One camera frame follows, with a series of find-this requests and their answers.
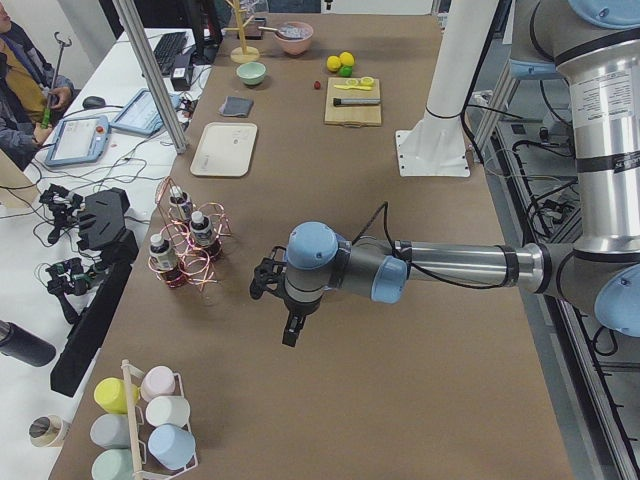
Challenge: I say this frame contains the green lime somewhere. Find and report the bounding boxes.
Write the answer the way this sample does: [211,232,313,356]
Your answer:
[338,65,353,77]

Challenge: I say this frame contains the mint green bowl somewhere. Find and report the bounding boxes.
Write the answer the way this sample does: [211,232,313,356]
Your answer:
[236,61,267,86]

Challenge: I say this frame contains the white cup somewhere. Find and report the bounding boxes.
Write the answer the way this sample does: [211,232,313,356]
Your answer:
[145,396,191,428]

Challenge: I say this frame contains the copper wire bottle rack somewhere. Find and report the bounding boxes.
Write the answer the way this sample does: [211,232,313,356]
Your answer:
[147,177,231,296]

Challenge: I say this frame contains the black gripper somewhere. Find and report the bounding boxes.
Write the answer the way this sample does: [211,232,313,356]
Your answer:
[282,297,319,347]

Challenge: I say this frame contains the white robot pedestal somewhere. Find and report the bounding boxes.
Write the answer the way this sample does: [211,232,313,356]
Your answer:
[396,0,499,177]

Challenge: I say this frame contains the black keyboard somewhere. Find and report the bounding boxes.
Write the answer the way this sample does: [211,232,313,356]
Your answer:
[153,32,187,77]

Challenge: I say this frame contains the yellow cup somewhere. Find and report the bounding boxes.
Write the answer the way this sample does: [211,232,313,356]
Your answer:
[93,377,128,414]

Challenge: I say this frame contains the dark drink bottle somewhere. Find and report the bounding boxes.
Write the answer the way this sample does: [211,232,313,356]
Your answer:
[149,233,187,288]
[189,210,222,261]
[169,185,193,222]

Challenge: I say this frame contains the black thermos bottle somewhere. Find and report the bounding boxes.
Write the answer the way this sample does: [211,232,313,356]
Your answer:
[1,321,56,367]

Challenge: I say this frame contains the pale green cup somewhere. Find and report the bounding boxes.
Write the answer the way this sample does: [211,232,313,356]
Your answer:
[91,449,133,480]

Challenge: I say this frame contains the pink ice bowl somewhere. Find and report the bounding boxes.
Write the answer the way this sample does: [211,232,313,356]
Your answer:
[275,21,314,56]

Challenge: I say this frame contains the paper tape roll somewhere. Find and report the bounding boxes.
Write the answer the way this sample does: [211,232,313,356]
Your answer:
[29,415,70,448]

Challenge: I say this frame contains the seated person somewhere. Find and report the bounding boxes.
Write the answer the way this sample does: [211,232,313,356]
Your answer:
[1,10,75,170]

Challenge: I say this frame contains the yellow lemon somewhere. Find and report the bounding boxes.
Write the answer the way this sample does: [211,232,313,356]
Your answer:
[338,51,355,67]
[326,55,342,72]

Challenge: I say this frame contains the metal ice scoop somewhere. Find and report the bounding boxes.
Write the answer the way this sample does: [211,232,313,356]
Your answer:
[258,25,305,40]

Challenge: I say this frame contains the pink cup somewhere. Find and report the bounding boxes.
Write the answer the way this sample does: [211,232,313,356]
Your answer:
[140,365,176,402]

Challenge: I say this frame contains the yellow plastic knife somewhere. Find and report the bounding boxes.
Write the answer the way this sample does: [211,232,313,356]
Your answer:
[333,83,373,91]

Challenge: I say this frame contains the aluminium frame post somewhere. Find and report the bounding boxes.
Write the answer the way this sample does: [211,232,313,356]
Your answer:
[114,0,187,154]

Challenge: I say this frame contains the light blue cup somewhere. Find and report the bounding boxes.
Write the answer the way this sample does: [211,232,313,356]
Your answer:
[147,424,196,470]

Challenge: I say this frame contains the bamboo cutting board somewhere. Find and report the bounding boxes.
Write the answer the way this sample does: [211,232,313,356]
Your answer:
[324,76,382,127]

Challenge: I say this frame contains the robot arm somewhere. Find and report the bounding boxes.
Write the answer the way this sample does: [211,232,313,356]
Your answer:
[278,1,639,346]

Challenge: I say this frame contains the black computer mouse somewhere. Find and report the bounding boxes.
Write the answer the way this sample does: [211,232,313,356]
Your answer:
[82,95,106,110]

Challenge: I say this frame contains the steel muddler black tip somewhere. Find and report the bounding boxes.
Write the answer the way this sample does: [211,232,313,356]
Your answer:
[332,97,381,107]

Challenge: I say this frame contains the grey cup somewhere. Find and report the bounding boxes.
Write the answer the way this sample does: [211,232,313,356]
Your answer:
[90,414,130,449]

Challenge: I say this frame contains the grey folded cloth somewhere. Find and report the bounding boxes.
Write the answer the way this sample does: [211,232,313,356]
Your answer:
[219,96,254,118]

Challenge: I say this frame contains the teach pendant tablet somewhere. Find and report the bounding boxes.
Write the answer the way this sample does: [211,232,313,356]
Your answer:
[110,89,164,136]
[44,115,110,167]

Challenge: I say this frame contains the wooden cup tree stand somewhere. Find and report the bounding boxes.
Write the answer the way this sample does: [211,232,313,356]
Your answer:
[224,0,260,64]

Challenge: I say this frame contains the cream rabbit tray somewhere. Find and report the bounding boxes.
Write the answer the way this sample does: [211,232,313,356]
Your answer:
[190,122,258,177]

